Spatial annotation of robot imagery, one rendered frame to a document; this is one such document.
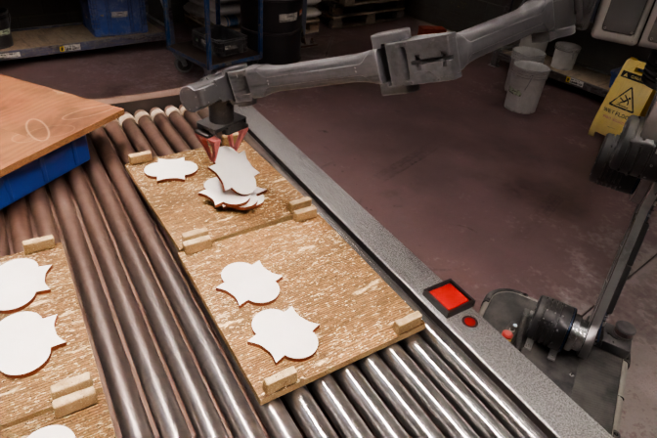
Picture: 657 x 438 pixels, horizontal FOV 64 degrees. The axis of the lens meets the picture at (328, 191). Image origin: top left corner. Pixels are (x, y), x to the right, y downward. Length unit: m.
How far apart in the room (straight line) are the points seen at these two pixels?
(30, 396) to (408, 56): 0.81
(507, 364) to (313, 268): 0.42
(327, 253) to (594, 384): 1.21
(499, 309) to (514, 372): 1.15
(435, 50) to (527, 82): 3.68
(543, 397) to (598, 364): 1.14
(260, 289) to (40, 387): 0.40
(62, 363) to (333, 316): 0.47
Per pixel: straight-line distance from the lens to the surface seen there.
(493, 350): 1.07
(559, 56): 5.55
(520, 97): 4.62
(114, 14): 5.31
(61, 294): 1.13
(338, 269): 1.12
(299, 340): 0.96
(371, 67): 0.96
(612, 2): 1.35
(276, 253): 1.15
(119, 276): 1.16
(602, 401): 2.05
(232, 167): 1.29
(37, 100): 1.68
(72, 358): 1.01
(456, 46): 0.91
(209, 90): 1.15
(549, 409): 1.03
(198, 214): 1.27
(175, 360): 0.99
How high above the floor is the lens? 1.67
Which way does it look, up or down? 33 degrees down
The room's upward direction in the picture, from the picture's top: 5 degrees clockwise
